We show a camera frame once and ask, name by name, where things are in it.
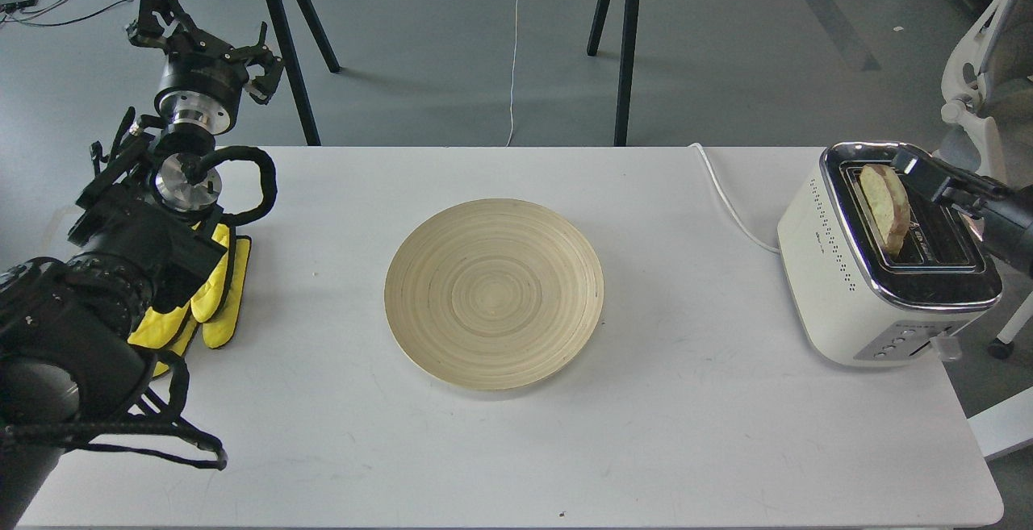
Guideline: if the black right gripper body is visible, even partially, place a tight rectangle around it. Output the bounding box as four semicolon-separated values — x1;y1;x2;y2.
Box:
931;161;1011;219

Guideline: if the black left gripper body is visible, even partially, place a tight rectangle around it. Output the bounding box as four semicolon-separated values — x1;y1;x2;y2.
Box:
154;52;248;136

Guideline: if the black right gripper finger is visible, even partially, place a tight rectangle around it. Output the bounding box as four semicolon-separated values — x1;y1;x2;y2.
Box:
890;150;944;192

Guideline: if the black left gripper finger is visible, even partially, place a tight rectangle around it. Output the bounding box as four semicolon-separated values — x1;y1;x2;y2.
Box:
127;0;215;55
237;22;284;105

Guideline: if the slice of bread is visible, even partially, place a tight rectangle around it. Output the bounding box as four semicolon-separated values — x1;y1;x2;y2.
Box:
859;163;911;259

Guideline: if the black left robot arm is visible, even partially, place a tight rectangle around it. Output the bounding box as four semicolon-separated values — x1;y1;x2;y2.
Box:
2;0;284;529

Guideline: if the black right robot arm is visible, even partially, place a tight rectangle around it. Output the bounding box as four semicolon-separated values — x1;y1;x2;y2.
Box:
890;144;1032;277

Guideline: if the cream white toaster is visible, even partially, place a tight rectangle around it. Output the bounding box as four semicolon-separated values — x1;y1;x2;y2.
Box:
777;143;1002;368

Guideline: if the yellow oven mitt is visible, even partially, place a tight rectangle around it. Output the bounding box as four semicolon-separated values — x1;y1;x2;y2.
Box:
127;223;252;357

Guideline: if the round bamboo plate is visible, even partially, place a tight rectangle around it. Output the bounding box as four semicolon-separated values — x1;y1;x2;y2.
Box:
383;198;604;391

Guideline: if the white toaster power cable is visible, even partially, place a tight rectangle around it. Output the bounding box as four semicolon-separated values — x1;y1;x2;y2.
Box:
688;143;782;255

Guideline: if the thin white hanging cable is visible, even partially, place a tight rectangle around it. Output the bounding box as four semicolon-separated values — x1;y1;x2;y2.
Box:
505;0;522;148

